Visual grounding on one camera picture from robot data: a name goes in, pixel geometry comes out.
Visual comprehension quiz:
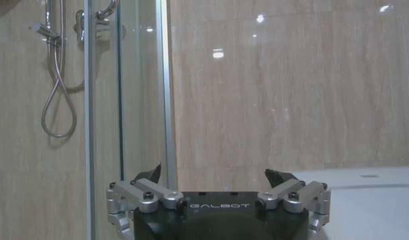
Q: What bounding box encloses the glass shower enclosure with frame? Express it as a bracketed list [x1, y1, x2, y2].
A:
[81, 0, 177, 240]

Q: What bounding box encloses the silver flexible shower hose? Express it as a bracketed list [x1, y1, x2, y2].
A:
[39, 32, 86, 138]

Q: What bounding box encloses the chrome shower door handle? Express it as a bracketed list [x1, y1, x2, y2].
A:
[73, 0, 126, 43]

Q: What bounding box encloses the chrome shower rail with slider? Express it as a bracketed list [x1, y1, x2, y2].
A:
[30, 0, 61, 45]

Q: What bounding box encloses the white toilet tank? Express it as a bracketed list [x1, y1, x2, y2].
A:
[291, 166, 409, 240]

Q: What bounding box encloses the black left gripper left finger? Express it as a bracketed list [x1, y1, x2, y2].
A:
[105, 161, 186, 237]

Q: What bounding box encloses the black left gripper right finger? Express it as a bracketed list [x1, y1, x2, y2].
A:
[256, 168, 332, 232]

